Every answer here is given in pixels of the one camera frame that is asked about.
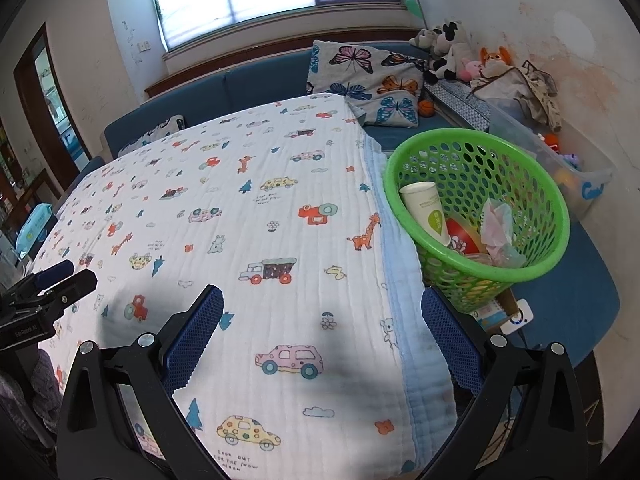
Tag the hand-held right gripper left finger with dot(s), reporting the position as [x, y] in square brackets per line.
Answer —
[195, 340]

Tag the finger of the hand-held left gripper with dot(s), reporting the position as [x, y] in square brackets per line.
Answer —
[55, 271]
[72, 284]

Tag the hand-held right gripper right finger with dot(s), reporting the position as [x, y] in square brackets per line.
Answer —
[452, 345]

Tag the red cartoon paper cup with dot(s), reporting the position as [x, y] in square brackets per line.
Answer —
[465, 237]

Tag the clear plastic bag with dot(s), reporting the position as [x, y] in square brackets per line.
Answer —
[497, 225]

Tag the white paper cup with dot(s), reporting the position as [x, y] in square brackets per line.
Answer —
[425, 210]

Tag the green plastic basket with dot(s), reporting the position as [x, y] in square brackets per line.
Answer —
[465, 133]

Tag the blue wet wipes pack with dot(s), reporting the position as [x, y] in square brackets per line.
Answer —
[35, 225]

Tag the cardboard box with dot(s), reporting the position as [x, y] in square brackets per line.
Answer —
[505, 302]

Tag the wooden cabinet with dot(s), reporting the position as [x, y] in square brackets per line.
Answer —
[10, 185]

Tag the cartoon car printed blanket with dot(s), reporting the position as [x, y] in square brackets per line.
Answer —
[300, 260]

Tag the small printed pillow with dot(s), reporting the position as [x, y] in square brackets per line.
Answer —
[155, 132]

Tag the clear plastic storage box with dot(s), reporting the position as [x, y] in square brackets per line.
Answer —
[585, 185]

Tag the small orange toy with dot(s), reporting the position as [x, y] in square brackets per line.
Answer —
[549, 142]

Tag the small orange ball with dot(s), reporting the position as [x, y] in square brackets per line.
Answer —
[426, 108]

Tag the blue patterned cushion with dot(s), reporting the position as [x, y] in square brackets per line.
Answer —
[460, 105]

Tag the blue sofa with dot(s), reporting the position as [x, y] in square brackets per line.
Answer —
[260, 85]

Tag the beige crumpled cloth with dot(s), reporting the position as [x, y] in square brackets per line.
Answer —
[540, 90]

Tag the pink plush toy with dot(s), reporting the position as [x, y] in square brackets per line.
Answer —
[472, 70]

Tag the cow plush toy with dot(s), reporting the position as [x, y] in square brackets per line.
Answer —
[450, 60]

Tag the butterfly print pillow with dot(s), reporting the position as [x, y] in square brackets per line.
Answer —
[360, 75]

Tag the orange fox plush toy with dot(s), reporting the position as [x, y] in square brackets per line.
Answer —
[495, 60]

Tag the grey plush toy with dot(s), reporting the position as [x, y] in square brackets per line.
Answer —
[422, 39]

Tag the brown wooden door frame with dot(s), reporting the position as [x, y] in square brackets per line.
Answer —
[22, 90]

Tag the white wall switch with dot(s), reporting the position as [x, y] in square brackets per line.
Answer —
[144, 45]

